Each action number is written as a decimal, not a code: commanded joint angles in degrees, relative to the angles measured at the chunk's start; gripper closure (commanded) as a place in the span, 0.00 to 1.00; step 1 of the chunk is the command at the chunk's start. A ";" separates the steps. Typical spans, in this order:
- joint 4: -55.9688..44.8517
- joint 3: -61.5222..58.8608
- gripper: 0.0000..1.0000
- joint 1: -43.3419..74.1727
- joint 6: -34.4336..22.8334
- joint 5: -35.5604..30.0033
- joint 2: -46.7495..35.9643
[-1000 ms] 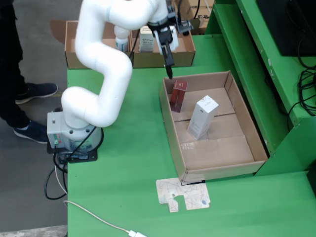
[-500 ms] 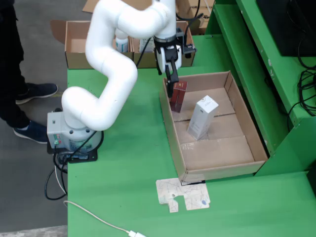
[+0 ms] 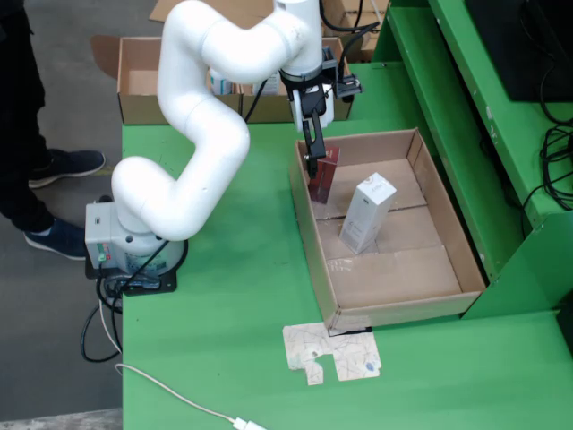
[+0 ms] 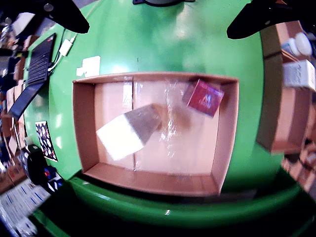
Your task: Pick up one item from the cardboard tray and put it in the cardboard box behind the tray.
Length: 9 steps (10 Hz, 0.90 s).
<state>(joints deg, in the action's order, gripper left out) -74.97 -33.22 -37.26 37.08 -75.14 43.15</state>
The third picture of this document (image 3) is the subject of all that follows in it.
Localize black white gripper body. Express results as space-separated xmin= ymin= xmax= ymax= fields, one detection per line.
xmin=286 ymin=82 xmax=336 ymax=133

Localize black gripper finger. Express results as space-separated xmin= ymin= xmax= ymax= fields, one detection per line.
xmin=302 ymin=116 xmax=318 ymax=179
xmin=311 ymin=110 xmax=328 ymax=161

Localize white hand cream box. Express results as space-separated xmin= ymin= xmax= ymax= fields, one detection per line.
xmin=252 ymin=73 xmax=281 ymax=97

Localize grey robot base box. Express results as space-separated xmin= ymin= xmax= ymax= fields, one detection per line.
xmin=84 ymin=201 xmax=188 ymax=274

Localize dark red small box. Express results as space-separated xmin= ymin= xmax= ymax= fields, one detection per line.
xmin=307 ymin=145 xmax=342 ymax=206

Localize tall white cosmetic box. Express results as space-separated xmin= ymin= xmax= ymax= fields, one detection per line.
xmin=338 ymin=172 xmax=398 ymax=256

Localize large printed cardboard box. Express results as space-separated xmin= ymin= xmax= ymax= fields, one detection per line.
xmin=321 ymin=0 xmax=391 ymax=63

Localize shallow cardboard tray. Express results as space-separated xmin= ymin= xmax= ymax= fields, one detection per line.
xmin=288 ymin=127 xmax=488 ymax=333

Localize divided cardboard box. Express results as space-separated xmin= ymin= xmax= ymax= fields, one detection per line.
xmin=91 ymin=35 xmax=357 ymax=125

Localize green metal shelf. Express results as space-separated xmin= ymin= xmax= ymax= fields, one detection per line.
xmin=371 ymin=0 xmax=573 ymax=322

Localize flattened patterned paper carton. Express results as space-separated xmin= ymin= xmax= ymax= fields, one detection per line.
xmin=281 ymin=321 xmax=383 ymax=386

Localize black monitor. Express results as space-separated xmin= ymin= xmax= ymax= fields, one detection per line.
xmin=464 ymin=0 xmax=573 ymax=103

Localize navy sneaker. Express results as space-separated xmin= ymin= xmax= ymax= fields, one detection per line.
xmin=27 ymin=149 xmax=107 ymax=190
xmin=22 ymin=217 xmax=90 ymax=262

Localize white plug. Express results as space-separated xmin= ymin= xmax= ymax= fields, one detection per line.
xmin=231 ymin=416 xmax=268 ymax=430

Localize dark trousers of person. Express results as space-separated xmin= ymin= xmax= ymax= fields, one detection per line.
xmin=0 ymin=0 xmax=56 ymax=233

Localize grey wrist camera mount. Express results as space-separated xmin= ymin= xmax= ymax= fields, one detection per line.
xmin=321 ymin=47 xmax=363 ymax=100

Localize short black wrist cable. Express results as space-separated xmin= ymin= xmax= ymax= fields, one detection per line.
xmin=318 ymin=0 xmax=381 ymax=86

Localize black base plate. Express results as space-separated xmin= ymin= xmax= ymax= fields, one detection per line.
xmin=84 ymin=257 xmax=179 ymax=297

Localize black cable bundle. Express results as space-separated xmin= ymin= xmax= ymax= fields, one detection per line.
xmin=521 ymin=66 xmax=573 ymax=234

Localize thin white cable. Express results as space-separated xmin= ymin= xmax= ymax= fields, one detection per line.
xmin=98 ymin=298 xmax=124 ymax=359

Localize black looped floor cable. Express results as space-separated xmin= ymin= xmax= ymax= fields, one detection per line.
xmin=80 ymin=299 xmax=124 ymax=364

